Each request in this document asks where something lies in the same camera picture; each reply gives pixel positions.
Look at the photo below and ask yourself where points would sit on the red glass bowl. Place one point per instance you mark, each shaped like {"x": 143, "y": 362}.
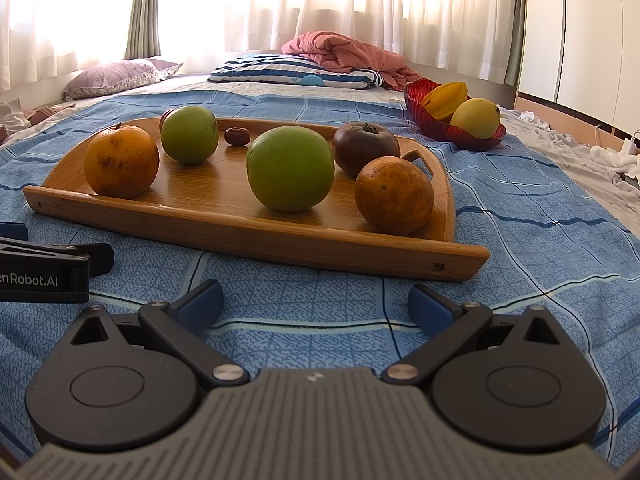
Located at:
{"x": 420, "y": 110}

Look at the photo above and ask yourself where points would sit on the dark russet orange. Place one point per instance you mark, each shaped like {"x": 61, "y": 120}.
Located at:
{"x": 395, "y": 195}

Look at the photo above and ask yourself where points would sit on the grey-green curtain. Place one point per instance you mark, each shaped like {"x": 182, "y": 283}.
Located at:
{"x": 515, "y": 25}
{"x": 144, "y": 10}

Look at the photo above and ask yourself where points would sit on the small white crumpled cloth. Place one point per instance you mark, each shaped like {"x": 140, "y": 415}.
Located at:
{"x": 526, "y": 116}

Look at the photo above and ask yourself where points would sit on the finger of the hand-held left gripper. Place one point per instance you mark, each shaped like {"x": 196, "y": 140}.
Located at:
{"x": 12, "y": 230}
{"x": 100, "y": 257}

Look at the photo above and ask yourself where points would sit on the large white crumpled cloth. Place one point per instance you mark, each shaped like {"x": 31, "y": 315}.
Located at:
{"x": 612, "y": 160}

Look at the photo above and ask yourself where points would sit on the white sheer curtain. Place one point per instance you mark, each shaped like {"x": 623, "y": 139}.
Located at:
{"x": 60, "y": 15}
{"x": 325, "y": 0}

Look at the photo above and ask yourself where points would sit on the small green apple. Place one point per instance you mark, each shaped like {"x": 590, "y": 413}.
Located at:
{"x": 190, "y": 135}

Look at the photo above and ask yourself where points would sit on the blue striped pillow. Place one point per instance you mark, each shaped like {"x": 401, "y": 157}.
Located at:
{"x": 280, "y": 72}

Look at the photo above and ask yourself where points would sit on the blue checked blanket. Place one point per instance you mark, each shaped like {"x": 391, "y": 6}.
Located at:
{"x": 500, "y": 220}

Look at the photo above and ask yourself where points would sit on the pink-brown cloth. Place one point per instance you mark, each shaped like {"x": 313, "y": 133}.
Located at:
{"x": 50, "y": 114}

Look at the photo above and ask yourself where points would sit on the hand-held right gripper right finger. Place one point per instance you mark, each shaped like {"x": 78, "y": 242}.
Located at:
{"x": 430, "y": 307}

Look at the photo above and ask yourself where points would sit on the white charger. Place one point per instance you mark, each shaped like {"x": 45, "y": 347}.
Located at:
{"x": 630, "y": 146}

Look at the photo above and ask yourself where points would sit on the white wardrobe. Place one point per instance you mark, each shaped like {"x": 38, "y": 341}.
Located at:
{"x": 580, "y": 30}

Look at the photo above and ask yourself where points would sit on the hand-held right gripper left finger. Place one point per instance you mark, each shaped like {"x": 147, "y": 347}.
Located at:
{"x": 202, "y": 305}

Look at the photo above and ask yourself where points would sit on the dark purple round fruit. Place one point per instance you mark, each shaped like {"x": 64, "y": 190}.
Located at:
{"x": 365, "y": 147}

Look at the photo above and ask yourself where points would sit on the white garment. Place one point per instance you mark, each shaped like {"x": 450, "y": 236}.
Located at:
{"x": 12, "y": 119}

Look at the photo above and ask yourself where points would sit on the light grey bed sheet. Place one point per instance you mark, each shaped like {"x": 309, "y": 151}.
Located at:
{"x": 565, "y": 160}

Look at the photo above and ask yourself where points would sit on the purple floral pillow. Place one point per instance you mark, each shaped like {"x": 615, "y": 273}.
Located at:
{"x": 110, "y": 77}

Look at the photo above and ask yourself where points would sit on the large green apple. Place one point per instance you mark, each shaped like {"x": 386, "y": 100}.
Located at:
{"x": 290, "y": 167}

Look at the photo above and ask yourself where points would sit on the yellow mango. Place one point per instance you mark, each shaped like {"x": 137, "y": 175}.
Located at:
{"x": 445, "y": 100}
{"x": 475, "y": 117}

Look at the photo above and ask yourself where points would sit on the red dried date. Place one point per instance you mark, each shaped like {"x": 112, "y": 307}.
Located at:
{"x": 236, "y": 136}

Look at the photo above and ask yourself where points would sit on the pink crumpled quilt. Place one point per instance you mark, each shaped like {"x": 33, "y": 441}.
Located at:
{"x": 340, "y": 50}

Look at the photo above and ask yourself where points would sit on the light orange with stem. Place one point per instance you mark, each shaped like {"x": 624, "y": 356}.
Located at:
{"x": 120, "y": 162}

